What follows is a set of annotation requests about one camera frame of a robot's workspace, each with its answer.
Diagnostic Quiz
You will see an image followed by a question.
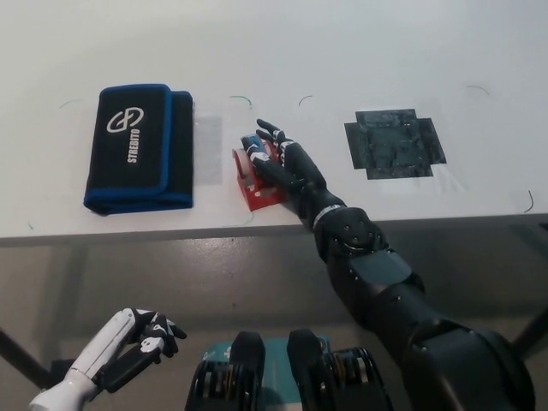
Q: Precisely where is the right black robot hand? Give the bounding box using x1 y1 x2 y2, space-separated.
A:
242 118 345 230

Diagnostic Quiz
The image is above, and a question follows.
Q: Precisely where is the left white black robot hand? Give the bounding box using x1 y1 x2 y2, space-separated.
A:
67 307 188 393

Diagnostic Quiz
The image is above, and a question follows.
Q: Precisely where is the red tape dispenser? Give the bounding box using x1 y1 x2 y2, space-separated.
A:
231 134 288 212

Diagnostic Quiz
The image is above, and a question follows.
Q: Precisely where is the black tape patch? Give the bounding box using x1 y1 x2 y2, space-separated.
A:
343 107 448 182

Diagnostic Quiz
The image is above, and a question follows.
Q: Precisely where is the black blue-trimmed Strebito notebook case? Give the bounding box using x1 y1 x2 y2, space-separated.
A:
81 83 197 217

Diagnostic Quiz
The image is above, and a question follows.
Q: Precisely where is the black ribbed robot body block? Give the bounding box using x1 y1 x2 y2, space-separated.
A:
183 331 266 411
287 328 395 411

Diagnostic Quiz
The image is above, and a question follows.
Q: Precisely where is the black table leg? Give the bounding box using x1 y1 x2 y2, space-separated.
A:
510 298 548 357

